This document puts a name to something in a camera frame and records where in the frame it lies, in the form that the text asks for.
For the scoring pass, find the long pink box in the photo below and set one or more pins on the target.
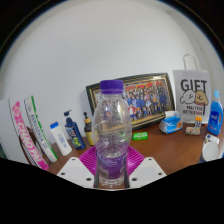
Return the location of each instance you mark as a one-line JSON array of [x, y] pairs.
[[28, 136]]

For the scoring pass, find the framed group photo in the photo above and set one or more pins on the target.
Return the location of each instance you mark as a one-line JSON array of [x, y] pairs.
[[150, 100]]

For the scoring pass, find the long green white box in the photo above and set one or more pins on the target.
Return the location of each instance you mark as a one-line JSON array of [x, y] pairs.
[[40, 130]]

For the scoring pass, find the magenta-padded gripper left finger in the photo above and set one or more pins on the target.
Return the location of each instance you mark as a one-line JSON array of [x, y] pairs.
[[76, 171]]

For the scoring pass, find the small orange-topped box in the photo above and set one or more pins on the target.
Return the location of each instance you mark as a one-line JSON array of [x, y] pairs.
[[198, 121]]

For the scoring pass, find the white blue-capped lotion bottle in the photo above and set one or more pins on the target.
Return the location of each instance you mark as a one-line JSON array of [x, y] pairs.
[[61, 140]]

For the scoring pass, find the white paper gift bag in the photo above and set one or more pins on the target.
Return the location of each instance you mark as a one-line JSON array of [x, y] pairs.
[[193, 96]]

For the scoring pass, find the blue tissue pack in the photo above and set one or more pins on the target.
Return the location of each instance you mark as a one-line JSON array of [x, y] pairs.
[[170, 124]]

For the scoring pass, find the small green packet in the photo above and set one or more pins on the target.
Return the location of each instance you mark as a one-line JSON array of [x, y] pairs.
[[140, 135]]

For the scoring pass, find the clear purple-capped water bottle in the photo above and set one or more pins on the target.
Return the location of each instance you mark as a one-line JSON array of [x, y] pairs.
[[111, 133]]

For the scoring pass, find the blue detergent bottle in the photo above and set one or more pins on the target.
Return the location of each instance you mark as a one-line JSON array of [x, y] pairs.
[[215, 116]]

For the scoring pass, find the white mug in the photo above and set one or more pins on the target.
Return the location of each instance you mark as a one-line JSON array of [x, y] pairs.
[[210, 152]]

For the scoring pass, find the dark amber pump bottle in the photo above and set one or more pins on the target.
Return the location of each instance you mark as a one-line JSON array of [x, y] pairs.
[[88, 131]]

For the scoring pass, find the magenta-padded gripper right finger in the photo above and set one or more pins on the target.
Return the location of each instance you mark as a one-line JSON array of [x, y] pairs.
[[146, 171]]

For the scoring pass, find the dark blue pump bottle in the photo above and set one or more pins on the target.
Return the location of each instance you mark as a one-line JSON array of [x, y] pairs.
[[75, 133]]

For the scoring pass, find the small beige snack packet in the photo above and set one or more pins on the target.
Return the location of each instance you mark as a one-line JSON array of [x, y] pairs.
[[192, 131]]

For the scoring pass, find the white remote control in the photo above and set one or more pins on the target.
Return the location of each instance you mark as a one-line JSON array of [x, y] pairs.
[[212, 138]]

